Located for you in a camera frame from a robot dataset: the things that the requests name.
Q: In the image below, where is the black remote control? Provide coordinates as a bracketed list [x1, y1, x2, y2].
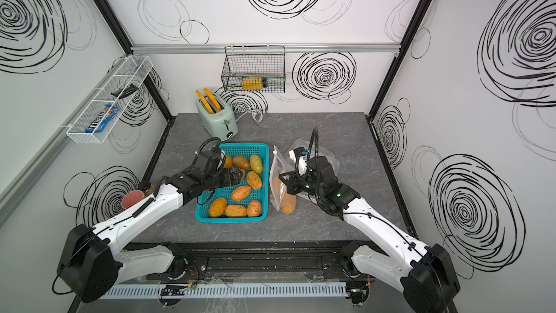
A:
[111, 84, 138, 99]

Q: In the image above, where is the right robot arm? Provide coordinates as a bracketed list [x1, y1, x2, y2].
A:
[279, 156, 460, 312]

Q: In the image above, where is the right toast slice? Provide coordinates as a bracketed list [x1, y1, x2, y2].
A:
[204, 88, 222, 112]

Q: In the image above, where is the reddish potato lower right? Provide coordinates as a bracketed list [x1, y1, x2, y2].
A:
[247, 200, 263, 217]

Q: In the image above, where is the toast slice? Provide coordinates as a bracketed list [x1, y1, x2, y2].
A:
[195, 90, 214, 114]
[204, 88, 222, 112]

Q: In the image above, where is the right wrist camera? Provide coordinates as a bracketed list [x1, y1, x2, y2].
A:
[292, 147, 308, 176]

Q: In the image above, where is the large potato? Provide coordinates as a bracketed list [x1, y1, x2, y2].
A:
[280, 194, 297, 215]

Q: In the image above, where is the clear zipper bag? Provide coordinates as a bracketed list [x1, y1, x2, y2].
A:
[269, 146, 297, 215]

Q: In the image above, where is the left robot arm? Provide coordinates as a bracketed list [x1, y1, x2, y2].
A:
[56, 148, 244, 303]

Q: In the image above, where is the white wire wall shelf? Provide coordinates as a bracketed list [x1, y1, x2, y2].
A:
[66, 55, 153, 144]

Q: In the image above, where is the teal plastic basket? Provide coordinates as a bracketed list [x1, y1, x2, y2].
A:
[195, 143, 270, 224]

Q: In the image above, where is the greenish potato top right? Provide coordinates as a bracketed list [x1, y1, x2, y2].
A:
[250, 154, 264, 175]

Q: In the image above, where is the blue candy packet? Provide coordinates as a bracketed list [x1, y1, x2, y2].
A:
[85, 104, 120, 133]

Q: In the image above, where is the black wire wall basket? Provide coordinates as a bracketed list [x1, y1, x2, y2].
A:
[221, 51, 286, 93]

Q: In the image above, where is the pink cup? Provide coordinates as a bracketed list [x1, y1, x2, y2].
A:
[121, 190, 145, 210]

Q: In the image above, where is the white slotted cable duct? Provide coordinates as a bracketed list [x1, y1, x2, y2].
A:
[101, 282, 348, 299]

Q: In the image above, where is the brown jar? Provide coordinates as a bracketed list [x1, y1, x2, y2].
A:
[138, 181, 156, 198]

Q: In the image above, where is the reddish potato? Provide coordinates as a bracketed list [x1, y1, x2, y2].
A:
[247, 200, 263, 217]
[230, 185, 252, 202]

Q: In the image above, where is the left toast slice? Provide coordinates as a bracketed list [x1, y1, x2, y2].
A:
[195, 90, 214, 114]

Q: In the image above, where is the mint green toaster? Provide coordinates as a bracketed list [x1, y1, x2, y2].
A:
[195, 94, 239, 141]

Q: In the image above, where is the potato right edge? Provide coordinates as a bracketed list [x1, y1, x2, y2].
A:
[246, 170, 263, 191]

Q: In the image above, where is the white toaster cable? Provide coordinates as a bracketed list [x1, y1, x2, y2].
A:
[235, 109, 264, 123]

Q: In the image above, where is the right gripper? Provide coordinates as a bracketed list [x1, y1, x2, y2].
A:
[279, 168, 326, 198]

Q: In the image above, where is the aluminium wall rail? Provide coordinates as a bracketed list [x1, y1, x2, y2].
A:
[131, 42, 401, 54]

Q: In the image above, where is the reddish potato lower middle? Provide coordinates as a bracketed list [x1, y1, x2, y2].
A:
[230, 185, 252, 202]

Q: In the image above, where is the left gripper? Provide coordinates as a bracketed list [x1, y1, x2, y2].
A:
[204, 164, 244, 192]

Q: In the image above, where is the yellow bottle in basket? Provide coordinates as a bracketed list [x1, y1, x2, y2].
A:
[241, 77, 267, 91]

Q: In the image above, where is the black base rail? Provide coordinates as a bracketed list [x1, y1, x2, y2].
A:
[121, 241, 392, 280]

